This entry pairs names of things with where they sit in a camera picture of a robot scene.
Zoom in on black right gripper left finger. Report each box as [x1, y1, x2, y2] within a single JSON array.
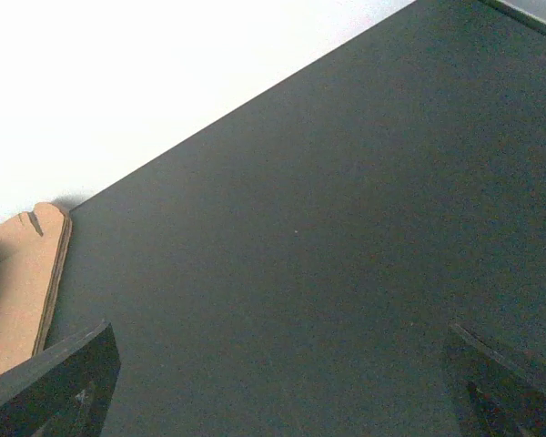
[[0, 321, 120, 436]]

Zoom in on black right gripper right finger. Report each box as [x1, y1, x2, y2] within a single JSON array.
[[442, 323, 546, 436]]

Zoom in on stack of flat cardboard blanks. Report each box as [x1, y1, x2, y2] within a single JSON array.
[[0, 202, 72, 375]]

